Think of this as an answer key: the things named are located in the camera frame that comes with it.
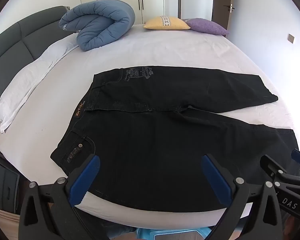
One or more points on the purple pillow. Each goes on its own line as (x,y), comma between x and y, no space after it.
(206,26)

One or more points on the blue plastic stool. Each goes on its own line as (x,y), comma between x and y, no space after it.
(152,233)

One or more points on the black denim pants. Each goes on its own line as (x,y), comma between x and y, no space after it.
(152,142)

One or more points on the blue folded duvet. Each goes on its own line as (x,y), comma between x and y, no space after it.
(102,22)

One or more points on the brown wall switch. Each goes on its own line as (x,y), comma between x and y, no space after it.
(291,38)

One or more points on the white pillow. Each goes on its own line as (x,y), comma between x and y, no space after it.
(60,46)

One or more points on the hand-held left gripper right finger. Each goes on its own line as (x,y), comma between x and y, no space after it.
(216,180)

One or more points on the grey padded headboard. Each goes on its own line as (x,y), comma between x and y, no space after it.
(17,40)

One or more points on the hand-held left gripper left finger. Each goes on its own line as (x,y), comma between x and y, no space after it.
(86,180)

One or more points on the dark nightstand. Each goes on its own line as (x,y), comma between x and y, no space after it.
(3,185)

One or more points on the yellow pillow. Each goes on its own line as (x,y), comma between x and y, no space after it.
(165,23)

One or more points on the white bed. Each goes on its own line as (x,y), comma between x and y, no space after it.
(165,50)

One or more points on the white folded sheet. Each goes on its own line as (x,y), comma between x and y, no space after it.
(32,85)

